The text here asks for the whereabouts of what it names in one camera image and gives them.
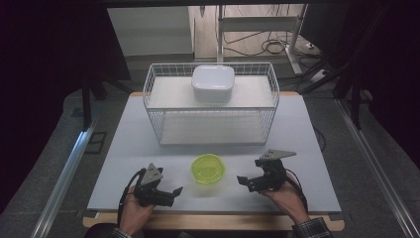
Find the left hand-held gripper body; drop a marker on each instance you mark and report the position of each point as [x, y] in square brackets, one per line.
[148, 191]

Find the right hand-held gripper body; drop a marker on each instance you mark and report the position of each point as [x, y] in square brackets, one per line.
[272, 177]

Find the green round lidded container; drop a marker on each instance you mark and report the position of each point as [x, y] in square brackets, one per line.
[208, 169]

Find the white square lidded container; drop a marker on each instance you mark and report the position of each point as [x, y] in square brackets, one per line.
[213, 82]

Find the person's left hand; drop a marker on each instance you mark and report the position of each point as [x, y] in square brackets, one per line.
[135, 214]

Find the person's right hand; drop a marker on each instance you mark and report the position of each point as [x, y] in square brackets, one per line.
[289, 201]

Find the black metal stand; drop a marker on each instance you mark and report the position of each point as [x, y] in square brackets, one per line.
[86, 102]
[356, 102]

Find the white power strip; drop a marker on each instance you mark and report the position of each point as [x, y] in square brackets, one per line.
[319, 76]

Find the white cabinet panel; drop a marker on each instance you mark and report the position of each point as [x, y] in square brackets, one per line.
[150, 31]

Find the aluminium floor rail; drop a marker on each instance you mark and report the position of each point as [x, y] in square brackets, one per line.
[62, 185]
[376, 172]

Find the white metal desk frame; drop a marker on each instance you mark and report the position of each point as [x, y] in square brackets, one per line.
[257, 23]

